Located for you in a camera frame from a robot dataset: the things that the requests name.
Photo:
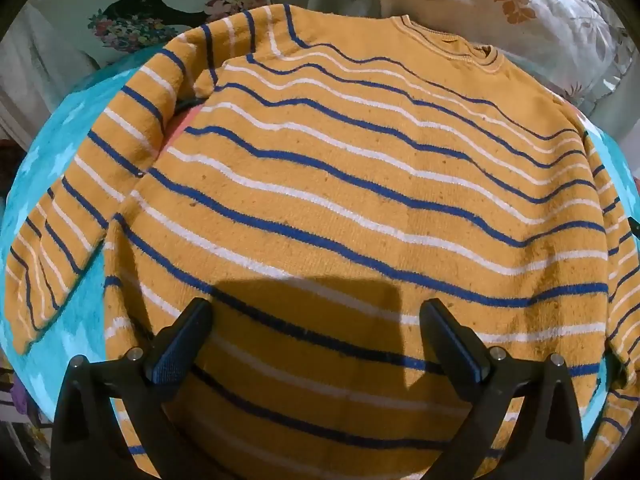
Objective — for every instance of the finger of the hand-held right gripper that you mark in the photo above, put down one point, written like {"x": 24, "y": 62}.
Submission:
{"x": 636, "y": 227}

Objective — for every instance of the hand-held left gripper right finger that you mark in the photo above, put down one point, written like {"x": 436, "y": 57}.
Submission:
{"x": 462, "y": 355}

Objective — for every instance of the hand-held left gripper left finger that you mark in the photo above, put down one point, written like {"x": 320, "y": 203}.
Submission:
{"x": 172, "y": 355}

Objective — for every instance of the orange striped sweater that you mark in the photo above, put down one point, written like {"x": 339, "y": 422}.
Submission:
{"x": 350, "y": 200}

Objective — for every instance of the white leaf print pillow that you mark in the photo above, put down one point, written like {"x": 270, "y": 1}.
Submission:
{"x": 550, "y": 35}

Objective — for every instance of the teal star print blanket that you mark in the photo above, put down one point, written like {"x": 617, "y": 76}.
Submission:
{"x": 50, "y": 170}

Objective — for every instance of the dark floral print pillow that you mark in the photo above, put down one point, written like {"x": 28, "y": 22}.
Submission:
{"x": 150, "y": 25}

